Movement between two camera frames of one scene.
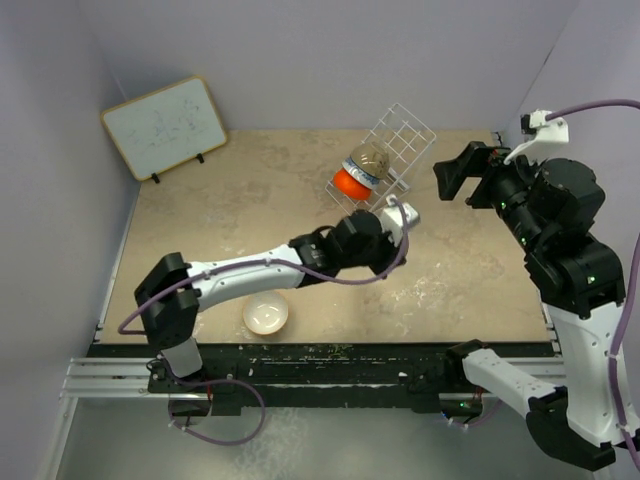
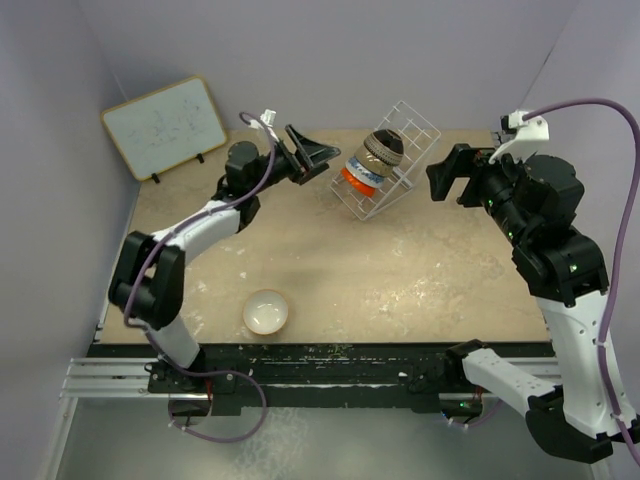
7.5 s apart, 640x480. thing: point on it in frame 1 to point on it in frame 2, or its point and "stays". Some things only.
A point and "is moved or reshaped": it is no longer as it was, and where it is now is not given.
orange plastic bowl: x=350 y=186 is moved or reshaped
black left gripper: x=392 y=254 to x=311 y=154
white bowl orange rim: x=265 y=312 stays
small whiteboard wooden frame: x=166 y=128 stays
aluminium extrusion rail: x=110 y=377 stays
